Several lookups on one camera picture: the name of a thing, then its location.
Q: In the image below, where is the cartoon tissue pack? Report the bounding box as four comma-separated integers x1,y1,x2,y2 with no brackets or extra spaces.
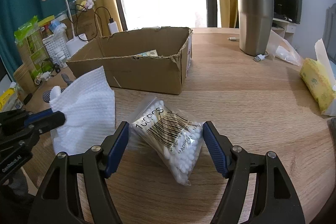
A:
136,50,158,57

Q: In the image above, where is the white charger with cable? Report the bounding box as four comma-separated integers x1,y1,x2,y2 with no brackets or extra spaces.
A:
75,3,120,42

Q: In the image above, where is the paper cup stack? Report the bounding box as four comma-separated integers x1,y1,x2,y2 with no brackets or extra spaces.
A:
13,64,37,94

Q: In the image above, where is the white usb cable plug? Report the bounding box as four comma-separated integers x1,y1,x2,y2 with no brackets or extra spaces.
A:
253,52,269,62

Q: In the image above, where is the white perforated basket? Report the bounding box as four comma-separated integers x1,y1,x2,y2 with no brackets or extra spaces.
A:
42,32,70,63

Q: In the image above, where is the steel travel tumbler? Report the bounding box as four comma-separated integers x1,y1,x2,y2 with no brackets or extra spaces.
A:
238,0,274,56

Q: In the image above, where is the black monitor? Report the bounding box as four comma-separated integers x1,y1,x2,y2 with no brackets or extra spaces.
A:
273,0,302,24

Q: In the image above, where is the yellow tissue pack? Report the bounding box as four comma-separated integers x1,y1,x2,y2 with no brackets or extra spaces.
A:
299,38,336,117

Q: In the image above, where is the cardboard box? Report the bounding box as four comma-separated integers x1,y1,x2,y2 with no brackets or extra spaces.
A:
67,27,193,95

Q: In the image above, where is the green snack bag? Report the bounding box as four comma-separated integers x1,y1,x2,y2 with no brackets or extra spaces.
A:
14,15,50,80

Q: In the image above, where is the white paper towel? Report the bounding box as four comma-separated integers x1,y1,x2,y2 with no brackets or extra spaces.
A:
49,67,116,155

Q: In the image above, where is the cotton swab bag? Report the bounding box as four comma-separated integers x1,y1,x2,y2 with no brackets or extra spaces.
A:
128,95,204,186

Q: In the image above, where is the clear plastic bag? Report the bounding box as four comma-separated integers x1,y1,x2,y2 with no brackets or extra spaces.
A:
266,30,303,67

